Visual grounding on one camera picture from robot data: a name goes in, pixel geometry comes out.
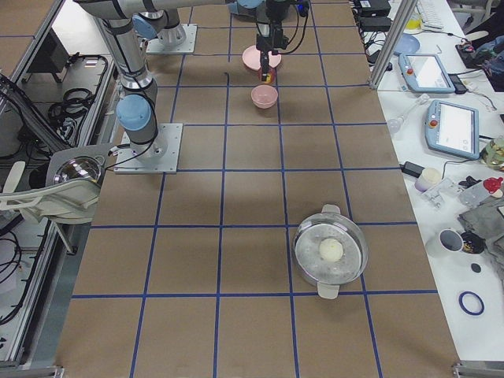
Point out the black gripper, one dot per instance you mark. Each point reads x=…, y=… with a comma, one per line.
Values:
x=272, y=15

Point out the red apple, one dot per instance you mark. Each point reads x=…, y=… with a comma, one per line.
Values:
x=267, y=78

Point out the pink bowl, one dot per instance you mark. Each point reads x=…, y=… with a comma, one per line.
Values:
x=264, y=96

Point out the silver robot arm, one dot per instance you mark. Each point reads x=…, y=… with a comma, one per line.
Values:
x=136, y=109
x=149, y=24

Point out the pink plate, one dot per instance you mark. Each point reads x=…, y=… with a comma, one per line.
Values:
x=251, y=58

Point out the light blue plate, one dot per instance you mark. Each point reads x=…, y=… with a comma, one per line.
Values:
x=407, y=44

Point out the steel mixing bowl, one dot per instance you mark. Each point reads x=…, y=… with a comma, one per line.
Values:
x=79, y=167

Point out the blue teach pendant far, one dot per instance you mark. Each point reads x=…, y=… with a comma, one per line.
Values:
x=425, y=73

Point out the blue teach pendant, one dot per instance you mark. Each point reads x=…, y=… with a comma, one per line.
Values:
x=452, y=129
x=425, y=73

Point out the black power adapter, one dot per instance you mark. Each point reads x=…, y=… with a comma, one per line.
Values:
x=411, y=169

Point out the blue teach pendant near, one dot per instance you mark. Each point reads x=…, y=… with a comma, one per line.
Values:
x=452, y=129

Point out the lavender white cup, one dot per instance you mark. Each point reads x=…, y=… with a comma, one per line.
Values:
x=428, y=178

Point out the white bun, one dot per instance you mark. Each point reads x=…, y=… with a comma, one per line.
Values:
x=330, y=250

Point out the glass jar green lid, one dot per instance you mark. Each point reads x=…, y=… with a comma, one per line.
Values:
x=492, y=154

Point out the clear bottle red cap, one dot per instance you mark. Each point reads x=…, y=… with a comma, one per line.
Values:
x=477, y=193

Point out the white mug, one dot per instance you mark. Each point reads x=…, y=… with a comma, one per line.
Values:
x=444, y=244

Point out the grey cloth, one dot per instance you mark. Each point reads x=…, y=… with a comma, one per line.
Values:
x=486, y=221

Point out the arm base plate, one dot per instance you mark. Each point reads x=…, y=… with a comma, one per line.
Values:
x=162, y=155
x=178, y=40

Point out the aluminium frame post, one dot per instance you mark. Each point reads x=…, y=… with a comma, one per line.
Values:
x=404, y=11

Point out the steel pot with handles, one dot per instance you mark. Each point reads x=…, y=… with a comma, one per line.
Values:
x=328, y=277

